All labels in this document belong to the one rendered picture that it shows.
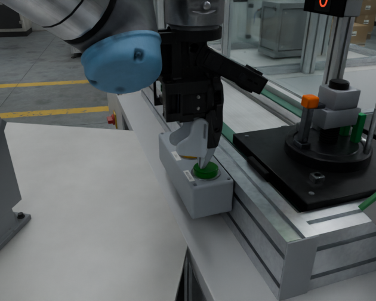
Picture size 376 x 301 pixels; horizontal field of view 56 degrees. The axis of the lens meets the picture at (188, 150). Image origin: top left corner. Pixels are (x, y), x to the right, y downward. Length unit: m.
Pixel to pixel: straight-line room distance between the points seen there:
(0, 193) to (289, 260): 0.44
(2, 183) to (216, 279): 0.36
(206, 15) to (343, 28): 0.43
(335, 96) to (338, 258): 0.24
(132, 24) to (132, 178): 0.47
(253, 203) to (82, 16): 0.33
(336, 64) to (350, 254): 0.43
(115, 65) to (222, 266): 0.35
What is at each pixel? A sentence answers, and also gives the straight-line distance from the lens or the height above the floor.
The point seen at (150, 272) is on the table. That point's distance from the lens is 0.55.
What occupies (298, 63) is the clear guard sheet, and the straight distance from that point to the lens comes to 0.96.
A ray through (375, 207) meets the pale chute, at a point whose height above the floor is 1.02.
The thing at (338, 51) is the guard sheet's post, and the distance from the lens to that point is 0.83.
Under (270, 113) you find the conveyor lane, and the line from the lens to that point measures 0.95.
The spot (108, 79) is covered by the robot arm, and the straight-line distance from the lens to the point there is 0.35.
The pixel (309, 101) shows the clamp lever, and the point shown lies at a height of 1.07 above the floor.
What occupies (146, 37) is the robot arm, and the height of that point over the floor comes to 1.20.
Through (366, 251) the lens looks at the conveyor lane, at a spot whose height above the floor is 0.91.
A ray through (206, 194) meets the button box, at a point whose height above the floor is 0.94.
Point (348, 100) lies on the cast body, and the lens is 0.61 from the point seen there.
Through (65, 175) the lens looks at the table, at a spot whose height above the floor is 0.86.
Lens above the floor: 1.25
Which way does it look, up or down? 27 degrees down
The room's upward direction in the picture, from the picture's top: straight up
